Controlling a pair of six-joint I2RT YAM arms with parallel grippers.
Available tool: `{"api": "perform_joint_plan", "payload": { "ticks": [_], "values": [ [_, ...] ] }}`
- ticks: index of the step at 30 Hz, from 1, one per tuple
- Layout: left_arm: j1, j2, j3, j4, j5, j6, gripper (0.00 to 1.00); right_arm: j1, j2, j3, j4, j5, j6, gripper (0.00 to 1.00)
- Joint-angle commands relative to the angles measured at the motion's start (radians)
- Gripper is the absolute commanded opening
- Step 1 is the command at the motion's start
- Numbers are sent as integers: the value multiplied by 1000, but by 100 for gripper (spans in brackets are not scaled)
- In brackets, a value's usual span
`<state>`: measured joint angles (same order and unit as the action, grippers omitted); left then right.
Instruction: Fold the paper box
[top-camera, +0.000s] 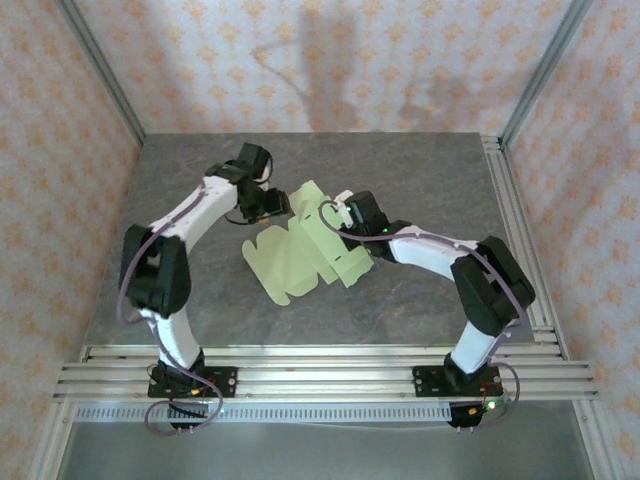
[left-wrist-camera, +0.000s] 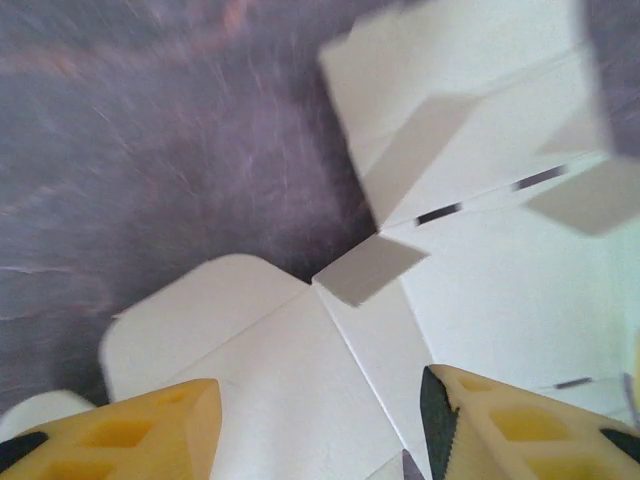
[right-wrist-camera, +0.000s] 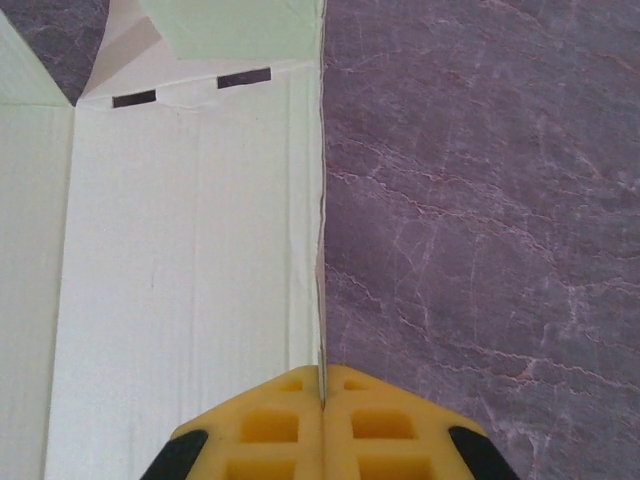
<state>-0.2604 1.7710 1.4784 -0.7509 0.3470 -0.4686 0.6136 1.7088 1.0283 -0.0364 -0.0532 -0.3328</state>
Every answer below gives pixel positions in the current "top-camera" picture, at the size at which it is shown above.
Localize light green paper box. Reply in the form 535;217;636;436
241;180;375;306

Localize grey metal sheet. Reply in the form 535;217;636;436
54;422;596;480

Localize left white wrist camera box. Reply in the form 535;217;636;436
254;154;275;184

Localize aluminium side rail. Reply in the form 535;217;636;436
480;134;571;359

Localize wide aluminium mounting rail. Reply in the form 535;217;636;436
52;344;600;401

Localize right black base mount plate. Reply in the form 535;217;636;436
411;364;503;399

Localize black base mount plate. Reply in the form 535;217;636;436
147;366;238;400
411;364;503;399

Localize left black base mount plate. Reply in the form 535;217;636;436
147;366;238;400

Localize aluminium frame post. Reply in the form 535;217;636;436
498;0;596;149
53;0;147;149

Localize white slotted cable duct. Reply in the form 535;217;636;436
74;404;454;424

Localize left black base electronics bracket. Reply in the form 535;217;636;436
167;399;211;432

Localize black base electronics bracket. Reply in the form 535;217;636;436
446;397;512;432
167;399;211;432

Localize right black base electronics bracket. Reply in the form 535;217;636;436
446;397;512;432

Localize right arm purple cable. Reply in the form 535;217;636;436
318;199;526;431

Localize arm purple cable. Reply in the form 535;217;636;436
115;144;225;437
318;199;526;431

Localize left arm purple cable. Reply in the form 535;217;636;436
115;144;225;437

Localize short aluminium frame leg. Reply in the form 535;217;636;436
27;399;76;480
572;399;626;480

